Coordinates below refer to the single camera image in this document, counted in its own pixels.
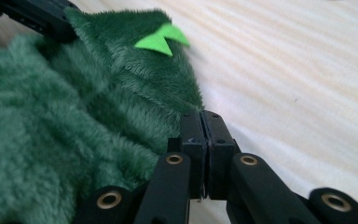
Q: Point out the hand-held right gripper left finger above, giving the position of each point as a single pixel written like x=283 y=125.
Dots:
x=195 y=155

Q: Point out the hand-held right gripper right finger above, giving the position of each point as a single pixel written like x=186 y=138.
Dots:
x=219 y=155

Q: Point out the green plush garment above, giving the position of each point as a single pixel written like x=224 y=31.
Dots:
x=74 y=118

